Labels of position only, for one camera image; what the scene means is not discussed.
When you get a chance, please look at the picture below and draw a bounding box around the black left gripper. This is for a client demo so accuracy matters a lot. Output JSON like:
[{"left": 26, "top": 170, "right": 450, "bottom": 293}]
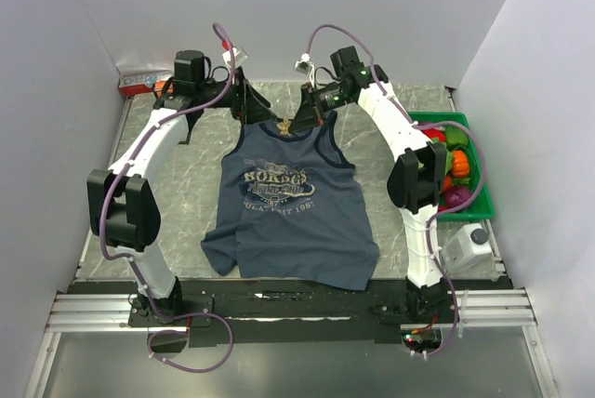
[{"left": 197, "top": 67, "right": 277, "bottom": 126}]

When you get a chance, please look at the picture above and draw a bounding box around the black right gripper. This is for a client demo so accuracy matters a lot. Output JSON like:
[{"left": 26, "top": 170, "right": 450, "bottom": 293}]
[{"left": 288, "top": 82, "right": 353, "bottom": 134}]

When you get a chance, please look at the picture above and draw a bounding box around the gold brooch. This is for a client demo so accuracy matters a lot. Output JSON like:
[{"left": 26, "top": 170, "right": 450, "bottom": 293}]
[{"left": 276, "top": 118, "right": 291, "bottom": 136}]

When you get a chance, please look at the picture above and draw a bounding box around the blue sleeveless shirt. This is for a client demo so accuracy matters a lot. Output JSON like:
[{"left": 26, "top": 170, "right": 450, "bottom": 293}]
[{"left": 201, "top": 112, "right": 379, "bottom": 291}]

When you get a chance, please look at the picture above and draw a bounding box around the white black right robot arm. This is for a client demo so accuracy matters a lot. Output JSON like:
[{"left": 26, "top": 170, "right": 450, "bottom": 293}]
[{"left": 288, "top": 46, "right": 448, "bottom": 323}]

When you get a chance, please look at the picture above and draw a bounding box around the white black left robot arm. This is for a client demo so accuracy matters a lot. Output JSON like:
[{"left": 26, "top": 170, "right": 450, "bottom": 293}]
[{"left": 86, "top": 46, "right": 274, "bottom": 325}]

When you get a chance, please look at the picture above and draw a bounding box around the orange cylinder tool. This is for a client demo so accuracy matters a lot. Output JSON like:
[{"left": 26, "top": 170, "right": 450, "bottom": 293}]
[{"left": 153, "top": 80, "right": 173, "bottom": 96}]

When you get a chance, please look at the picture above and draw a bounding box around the red white cardboard box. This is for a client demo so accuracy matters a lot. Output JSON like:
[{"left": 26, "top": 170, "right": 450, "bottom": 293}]
[{"left": 118, "top": 70, "right": 173, "bottom": 98}]

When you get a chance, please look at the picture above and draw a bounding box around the red toy chili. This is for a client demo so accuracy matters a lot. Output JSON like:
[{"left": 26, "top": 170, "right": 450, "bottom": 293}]
[{"left": 420, "top": 127, "right": 446, "bottom": 143}]

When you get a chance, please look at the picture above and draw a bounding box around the toy lettuce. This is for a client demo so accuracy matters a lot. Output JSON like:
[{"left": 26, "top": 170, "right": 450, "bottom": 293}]
[{"left": 444, "top": 148, "right": 454, "bottom": 175}]

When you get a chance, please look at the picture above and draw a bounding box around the green toy pepper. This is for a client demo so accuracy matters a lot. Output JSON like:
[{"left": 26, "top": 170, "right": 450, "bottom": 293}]
[{"left": 444, "top": 126, "right": 469, "bottom": 149}]

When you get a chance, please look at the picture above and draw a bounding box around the orange toy pumpkin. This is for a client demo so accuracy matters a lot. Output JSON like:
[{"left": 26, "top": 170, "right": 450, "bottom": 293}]
[{"left": 450, "top": 150, "right": 471, "bottom": 179}]

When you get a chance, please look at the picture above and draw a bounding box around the purple toy eggplant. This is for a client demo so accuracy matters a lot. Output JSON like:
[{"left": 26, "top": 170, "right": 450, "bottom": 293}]
[{"left": 443, "top": 185, "right": 472, "bottom": 208}]

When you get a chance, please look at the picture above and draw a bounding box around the white bottle grey cap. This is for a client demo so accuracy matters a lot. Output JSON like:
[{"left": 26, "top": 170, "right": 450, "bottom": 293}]
[{"left": 441, "top": 223, "right": 493, "bottom": 274}]

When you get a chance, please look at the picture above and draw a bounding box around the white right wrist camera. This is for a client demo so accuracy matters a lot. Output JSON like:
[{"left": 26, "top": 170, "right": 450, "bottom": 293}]
[{"left": 294, "top": 53, "right": 315, "bottom": 81}]

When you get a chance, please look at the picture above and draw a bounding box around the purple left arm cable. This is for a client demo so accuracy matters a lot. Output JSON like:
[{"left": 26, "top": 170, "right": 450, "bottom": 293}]
[{"left": 98, "top": 21, "right": 241, "bottom": 374}]

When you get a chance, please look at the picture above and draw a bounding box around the black rectangular frame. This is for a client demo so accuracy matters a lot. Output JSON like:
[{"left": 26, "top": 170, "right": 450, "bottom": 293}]
[{"left": 176, "top": 119, "right": 192, "bottom": 145}]

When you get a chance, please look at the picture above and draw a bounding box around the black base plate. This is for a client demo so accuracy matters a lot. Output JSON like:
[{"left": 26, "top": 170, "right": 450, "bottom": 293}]
[{"left": 65, "top": 276, "right": 514, "bottom": 352}]

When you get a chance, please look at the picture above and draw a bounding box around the aluminium frame rail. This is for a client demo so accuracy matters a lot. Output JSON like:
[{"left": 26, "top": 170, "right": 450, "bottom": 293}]
[{"left": 45, "top": 290, "right": 537, "bottom": 333}]

